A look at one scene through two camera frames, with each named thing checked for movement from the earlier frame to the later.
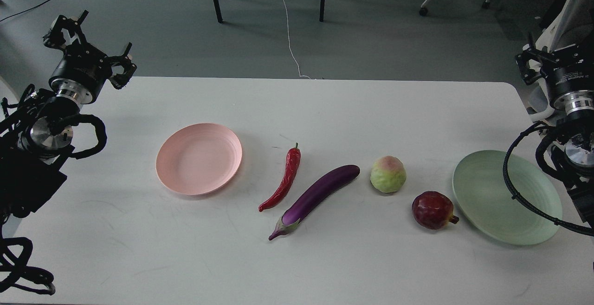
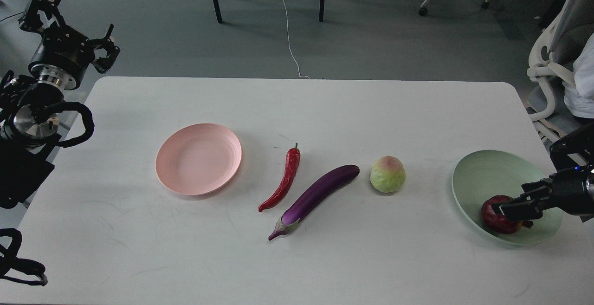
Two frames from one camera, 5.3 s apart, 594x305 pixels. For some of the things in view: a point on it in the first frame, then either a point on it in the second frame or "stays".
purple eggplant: x=292 y=218 stays
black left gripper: x=82 y=71 → x=62 y=55
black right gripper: x=568 y=74 → x=572 y=190
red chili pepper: x=293 y=159 stays
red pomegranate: x=433 y=210 → x=499 y=223
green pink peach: x=388 y=174 stays
